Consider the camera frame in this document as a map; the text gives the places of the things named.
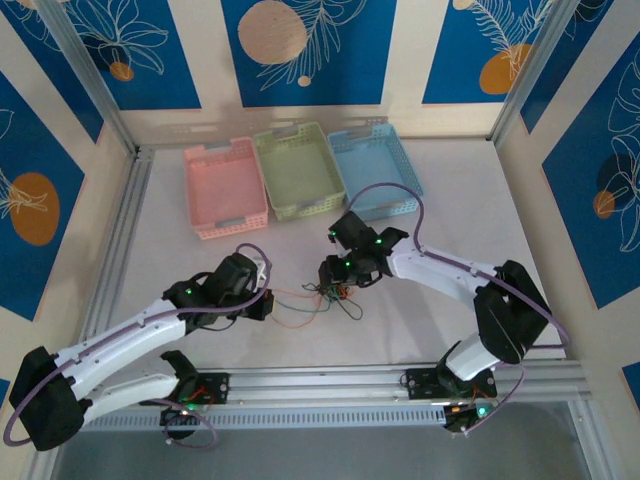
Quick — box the thin dark red cable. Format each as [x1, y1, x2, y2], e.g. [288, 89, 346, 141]
[319, 284, 354, 304]

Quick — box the thin green cable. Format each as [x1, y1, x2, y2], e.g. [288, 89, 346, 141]
[275, 294, 357, 315]

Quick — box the thin orange cable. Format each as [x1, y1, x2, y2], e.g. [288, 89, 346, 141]
[272, 286, 334, 330]

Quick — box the blue plastic basket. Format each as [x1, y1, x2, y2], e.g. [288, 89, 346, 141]
[327, 123, 426, 224]

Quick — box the green plastic basket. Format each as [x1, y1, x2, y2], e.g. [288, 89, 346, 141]
[252, 121, 347, 223]

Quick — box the pink plastic basket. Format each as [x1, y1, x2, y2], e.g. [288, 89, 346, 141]
[182, 136, 271, 242]

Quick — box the black left controller box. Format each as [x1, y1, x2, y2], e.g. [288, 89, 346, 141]
[159, 405, 204, 441]

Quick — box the black controller box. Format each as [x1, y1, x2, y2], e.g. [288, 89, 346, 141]
[159, 405, 204, 441]
[443, 402, 494, 434]

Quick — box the black right controller box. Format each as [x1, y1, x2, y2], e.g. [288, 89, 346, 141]
[443, 402, 494, 434]

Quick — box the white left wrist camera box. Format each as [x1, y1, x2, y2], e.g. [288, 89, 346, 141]
[249, 254, 271, 282]

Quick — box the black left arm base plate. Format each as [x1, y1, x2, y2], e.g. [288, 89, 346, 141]
[169, 372, 231, 405]

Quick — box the aluminium mounting rail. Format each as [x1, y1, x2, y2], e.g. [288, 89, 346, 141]
[74, 362, 594, 416]

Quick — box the aluminium side rail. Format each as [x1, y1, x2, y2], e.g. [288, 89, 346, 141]
[79, 146, 156, 346]

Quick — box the grey slotted cable duct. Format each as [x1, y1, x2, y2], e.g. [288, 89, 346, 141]
[82, 407, 451, 434]

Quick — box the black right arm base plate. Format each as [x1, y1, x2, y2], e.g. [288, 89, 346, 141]
[403, 367, 499, 401]

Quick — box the aluminium frame leg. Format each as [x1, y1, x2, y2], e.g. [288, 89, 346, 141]
[568, 401, 620, 480]
[25, 447, 64, 480]

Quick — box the aluminium frame post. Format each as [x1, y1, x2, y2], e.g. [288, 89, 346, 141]
[37, 0, 141, 156]
[483, 0, 615, 144]

